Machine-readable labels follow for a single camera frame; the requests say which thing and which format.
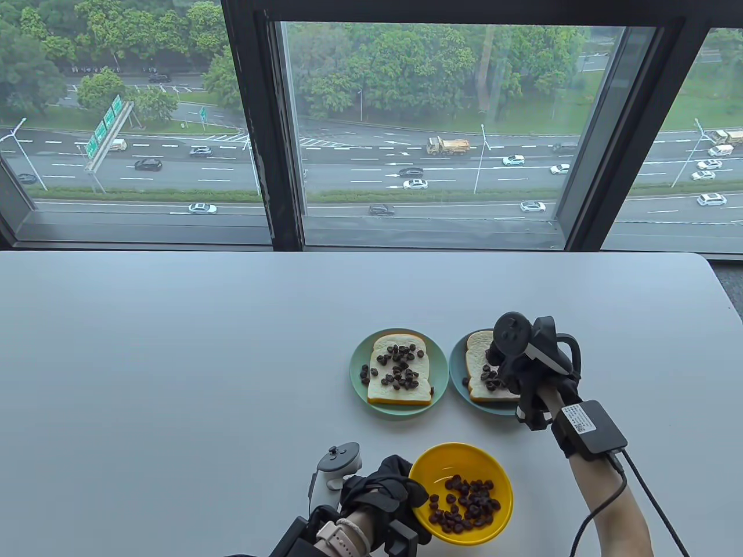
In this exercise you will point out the green road sign gantry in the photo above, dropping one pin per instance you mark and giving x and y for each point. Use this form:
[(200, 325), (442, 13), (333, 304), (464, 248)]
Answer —
[(116, 106)]

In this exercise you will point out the pink wrist watch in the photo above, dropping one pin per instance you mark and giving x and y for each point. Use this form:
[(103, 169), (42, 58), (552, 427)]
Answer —
[(342, 539)]

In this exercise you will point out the person's right hand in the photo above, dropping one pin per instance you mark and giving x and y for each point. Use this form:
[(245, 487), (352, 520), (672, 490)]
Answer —
[(522, 380)]

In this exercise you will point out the person's left hand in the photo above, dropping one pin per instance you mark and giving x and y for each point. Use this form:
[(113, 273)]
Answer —
[(383, 487)]

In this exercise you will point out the pile of dried cranberries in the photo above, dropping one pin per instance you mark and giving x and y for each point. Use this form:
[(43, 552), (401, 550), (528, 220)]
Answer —
[(470, 507)]

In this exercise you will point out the black motion controller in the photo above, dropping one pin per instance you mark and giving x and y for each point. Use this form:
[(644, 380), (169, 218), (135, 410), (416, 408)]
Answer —
[(512, 331)]

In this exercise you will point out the grey motion controller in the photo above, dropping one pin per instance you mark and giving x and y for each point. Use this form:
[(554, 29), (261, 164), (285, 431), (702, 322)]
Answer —
[(342, 461)]

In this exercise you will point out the person's right forearm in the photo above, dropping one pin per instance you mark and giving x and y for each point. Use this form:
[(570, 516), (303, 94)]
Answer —
[(615, 510)]

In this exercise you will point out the black window frame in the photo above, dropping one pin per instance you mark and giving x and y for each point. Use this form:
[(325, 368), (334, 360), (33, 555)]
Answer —
[(261, 145)]

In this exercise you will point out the yellow bowl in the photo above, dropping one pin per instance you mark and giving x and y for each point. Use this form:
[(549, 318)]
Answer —
[(458, 458)]

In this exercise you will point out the white toast slice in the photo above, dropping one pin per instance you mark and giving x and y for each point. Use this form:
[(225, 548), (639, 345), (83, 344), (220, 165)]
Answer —
[(380, 395), (476, 348)]

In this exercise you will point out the light green plate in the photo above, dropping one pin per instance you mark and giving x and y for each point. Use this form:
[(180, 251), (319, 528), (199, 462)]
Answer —
[(357, 371)]

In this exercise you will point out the person's left forearm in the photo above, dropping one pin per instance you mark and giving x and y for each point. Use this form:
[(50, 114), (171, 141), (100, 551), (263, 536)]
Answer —
[(363, 522)]

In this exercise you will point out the black box with white label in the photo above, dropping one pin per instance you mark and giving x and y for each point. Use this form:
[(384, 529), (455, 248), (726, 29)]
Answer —
[(592, 432), (290, 539)]

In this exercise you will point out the blue plate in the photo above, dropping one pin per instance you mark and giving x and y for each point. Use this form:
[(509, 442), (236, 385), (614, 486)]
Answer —
[(457, 362)]

